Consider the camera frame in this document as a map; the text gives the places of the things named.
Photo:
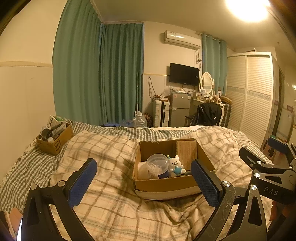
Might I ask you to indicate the brown box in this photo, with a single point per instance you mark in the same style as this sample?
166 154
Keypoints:
186 153

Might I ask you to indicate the person's right hand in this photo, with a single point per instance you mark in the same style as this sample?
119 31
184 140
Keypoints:
276 210

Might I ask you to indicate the black round device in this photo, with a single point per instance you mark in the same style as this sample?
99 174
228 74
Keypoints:
45 132

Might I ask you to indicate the clear plastic jar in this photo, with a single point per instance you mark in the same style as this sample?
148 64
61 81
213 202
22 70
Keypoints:
157 166

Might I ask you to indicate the white suitcase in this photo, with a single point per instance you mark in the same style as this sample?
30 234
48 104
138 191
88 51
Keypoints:
160 113

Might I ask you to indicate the brown suitcase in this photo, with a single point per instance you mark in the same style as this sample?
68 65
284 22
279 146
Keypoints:
226 114

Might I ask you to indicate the small cardboard box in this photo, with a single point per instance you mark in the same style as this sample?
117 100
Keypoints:
54 144

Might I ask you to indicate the white louvered wardrobe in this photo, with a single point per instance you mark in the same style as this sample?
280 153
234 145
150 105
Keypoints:
252 99

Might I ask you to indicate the clear water jug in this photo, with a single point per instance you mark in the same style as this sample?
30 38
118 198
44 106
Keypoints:
139 121

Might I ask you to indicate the green white carton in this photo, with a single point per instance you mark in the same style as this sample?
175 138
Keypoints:
56 120

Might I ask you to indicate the light green narrow curtain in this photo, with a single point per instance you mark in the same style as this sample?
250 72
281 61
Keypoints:
214 62

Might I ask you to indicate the white air conditioner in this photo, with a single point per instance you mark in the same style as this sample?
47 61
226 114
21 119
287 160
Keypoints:
181 39

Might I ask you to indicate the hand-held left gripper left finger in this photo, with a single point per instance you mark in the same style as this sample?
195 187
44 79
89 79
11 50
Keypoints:
81 183

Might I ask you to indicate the black jacket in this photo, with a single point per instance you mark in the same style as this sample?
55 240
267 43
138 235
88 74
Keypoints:
205 114

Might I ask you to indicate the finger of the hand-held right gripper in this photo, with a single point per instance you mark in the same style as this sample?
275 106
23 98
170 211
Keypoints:
253 160
281 145

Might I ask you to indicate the green checked bedsheet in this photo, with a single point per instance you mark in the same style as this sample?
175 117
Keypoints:
25 166

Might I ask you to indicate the ceiling light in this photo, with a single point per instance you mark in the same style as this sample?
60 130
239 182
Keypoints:
248 9

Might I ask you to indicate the blue white tissue packet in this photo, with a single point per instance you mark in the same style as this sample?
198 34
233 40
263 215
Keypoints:
143 171

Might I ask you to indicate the white bear plush toy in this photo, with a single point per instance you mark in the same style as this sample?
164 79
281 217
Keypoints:
175 165

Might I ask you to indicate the white oval mirror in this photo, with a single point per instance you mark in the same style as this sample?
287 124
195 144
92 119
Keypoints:
207 81

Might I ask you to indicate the black wall television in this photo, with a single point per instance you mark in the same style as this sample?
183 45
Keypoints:
184 73

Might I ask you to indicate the beige plaid blanket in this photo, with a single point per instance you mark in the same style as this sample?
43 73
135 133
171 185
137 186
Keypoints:
104 157

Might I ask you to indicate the large cardboard box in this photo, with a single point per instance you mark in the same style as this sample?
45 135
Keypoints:
161 187

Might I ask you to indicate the silver small fridge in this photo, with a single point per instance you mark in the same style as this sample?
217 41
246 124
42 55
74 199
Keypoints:
180 109

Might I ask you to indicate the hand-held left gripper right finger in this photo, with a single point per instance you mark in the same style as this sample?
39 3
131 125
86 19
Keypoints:
204 185

